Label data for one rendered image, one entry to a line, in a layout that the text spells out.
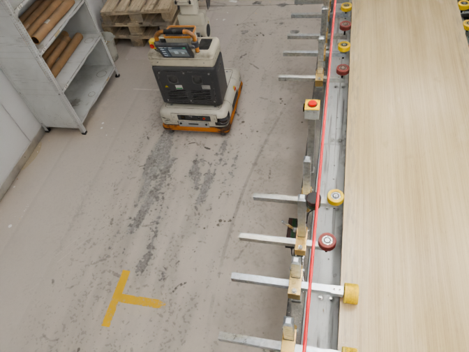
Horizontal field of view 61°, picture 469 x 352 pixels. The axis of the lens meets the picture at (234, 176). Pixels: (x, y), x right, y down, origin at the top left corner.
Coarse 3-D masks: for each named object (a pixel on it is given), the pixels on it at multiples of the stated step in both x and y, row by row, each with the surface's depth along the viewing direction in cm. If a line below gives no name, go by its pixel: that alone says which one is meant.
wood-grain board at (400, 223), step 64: (384, 0) 294; (448, 0) 283; (384, 64) 249; (448, 64) 241; (384, 128) 217; (448, 128) 211; (384, 192) 191; (448, 192) 187; (384, 256) 171; (448, 256) 168; (384, 320) 155; (448, 320) 152
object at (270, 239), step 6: (240, 234) 192; (246, 234) 191; (252, 234) 191; (240, 240) 193; (246, 240) 192; (252, 240) 191; (258, 240) 189; (264, 240) 188; (270, 240) 188; (276, 240) 187; (282, 240) 187; (288, 240) 186; (294, 240) 186; (306, 240) 185; (288, 246) 188; (294, 246) 187; (306, 246) 184; (318, 246) 183
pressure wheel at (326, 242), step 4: (320, 236) 180; (324, 236) 180; (328, 236) 180; (332, 236) 180; (320, 240) 179; (324, 240) 179; (328, 240) 178; (332, 240) 179; (320, 244) 178; (324, 244) 178; (328, 244) 177; (332, 244) 177; (320, 248) 180; (324, 248) 178; (328, 248) 177; (332, 248) 178
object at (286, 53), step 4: (284, 52) 279; (288, 52) 278; (292, 52) 278; (296, 52) 277; (300, 52) 277; (304, 52) 276; (308, 52) 275; (312, 52) 275; (316, 52) 274; (328, 52) 272; (332, 52) 272; (336, 52) 271; (340, 52) 271; (344, 52) 270; (284, 56) 281; (288, 56) 280; (292, 56) 280; (296, 56) 279; (300, 56) 279; (304, 56) 278; (308, 56) 277; (312, 56) 277; (316, 56) 276; (328, 56) 274; (332, 56) 273; (336, 56) 273; (340, 56) 272; (344, 56) 271
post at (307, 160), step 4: (304, 156) 182; (308, 156) 182; (304, 160) 181; (308, 160) 181; (304, 164) 183; (308, 164) 182; (304, 168) 185; (308, 168) 184; (304, 172) 187; (308, 172) 186; (304, 176) 190; (308, 176) 189; (304, 180) 192; (308, 180) 192; (304, 184) 195; (308, 184) 194; (304, 188) 197; (308, 188) 196; (304, 192) 200; (308, 192) 199
